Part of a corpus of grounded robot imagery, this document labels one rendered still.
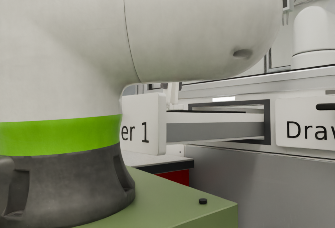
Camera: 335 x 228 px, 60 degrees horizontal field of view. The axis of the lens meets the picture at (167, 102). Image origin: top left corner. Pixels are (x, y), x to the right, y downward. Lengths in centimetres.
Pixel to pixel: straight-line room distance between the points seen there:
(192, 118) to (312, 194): 31
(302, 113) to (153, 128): 34
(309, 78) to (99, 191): 54
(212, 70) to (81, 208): 17
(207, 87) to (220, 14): 65
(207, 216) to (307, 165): 46
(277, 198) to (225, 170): 16
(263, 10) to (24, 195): 26
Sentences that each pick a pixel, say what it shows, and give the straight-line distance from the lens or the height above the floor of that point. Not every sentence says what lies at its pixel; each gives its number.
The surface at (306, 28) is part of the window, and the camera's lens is 75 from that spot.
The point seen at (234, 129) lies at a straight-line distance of 66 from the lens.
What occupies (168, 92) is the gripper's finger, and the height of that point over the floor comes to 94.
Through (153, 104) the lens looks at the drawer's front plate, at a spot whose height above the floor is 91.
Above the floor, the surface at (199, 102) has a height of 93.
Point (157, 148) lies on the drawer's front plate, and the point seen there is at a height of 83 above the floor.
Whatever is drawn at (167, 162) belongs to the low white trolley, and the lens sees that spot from 83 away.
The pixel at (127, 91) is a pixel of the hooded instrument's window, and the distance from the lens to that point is 159.
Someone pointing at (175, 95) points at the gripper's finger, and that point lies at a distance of 64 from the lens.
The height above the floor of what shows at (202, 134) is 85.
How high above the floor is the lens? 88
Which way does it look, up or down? 3 degrees up
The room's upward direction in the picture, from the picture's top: straight up
